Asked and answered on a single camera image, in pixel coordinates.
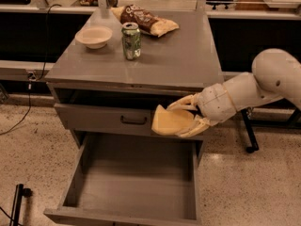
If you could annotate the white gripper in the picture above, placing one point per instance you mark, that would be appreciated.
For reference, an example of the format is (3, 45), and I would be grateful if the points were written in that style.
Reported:
(215, 103)

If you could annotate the yellow sponge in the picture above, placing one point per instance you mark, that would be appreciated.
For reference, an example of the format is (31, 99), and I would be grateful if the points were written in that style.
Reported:
(171, 122)

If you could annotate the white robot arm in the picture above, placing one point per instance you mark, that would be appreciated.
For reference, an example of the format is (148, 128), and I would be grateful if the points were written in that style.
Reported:
(275, 74)

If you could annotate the grey metal drawer cabinet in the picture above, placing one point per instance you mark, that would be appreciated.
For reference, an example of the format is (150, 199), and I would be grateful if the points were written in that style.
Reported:
(181, 62)

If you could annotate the open grey bottom drawer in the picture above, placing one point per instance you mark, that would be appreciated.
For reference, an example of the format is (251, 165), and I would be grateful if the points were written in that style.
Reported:
(122, 180)

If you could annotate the black table leg with caster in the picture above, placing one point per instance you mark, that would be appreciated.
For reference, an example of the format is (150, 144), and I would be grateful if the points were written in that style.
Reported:
(254, 144)

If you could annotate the green soda can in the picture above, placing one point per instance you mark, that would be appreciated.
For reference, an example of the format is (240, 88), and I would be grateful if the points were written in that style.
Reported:
(131, 40)

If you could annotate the brown chip bag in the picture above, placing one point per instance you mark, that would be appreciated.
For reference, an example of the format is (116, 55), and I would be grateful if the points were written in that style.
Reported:
(147, 22)

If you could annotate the white bowl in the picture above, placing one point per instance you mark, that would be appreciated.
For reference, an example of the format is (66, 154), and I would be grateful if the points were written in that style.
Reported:
(94, 37)

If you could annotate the black stand lower left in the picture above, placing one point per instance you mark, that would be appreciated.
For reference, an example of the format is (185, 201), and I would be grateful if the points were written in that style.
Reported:
(20, 192)

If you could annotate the closed grey drawer with handle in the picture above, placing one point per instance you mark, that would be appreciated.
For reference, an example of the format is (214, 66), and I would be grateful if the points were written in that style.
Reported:
(101, 119)

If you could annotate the grey bench rail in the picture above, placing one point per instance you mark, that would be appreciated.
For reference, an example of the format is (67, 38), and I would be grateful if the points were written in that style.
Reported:
(23, 70)

